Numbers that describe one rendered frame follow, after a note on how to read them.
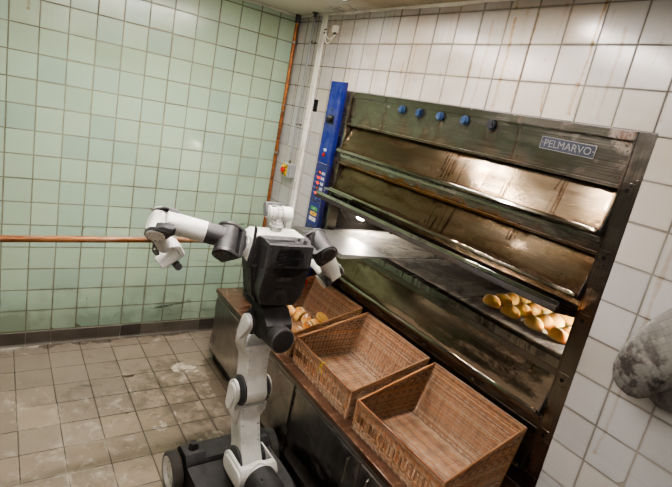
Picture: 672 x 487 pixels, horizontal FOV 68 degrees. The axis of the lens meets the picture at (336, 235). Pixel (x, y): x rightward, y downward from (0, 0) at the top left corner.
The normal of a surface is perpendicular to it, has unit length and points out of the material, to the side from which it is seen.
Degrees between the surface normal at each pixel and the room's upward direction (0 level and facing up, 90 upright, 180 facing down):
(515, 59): 90
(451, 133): 90
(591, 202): 70
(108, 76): 90
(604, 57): 90
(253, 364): 80
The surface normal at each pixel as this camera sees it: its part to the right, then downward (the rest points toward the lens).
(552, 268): -0.70, -0.35
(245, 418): 0.59, -0.06
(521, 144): -0.83, 0.00
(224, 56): 0.54, 0.31
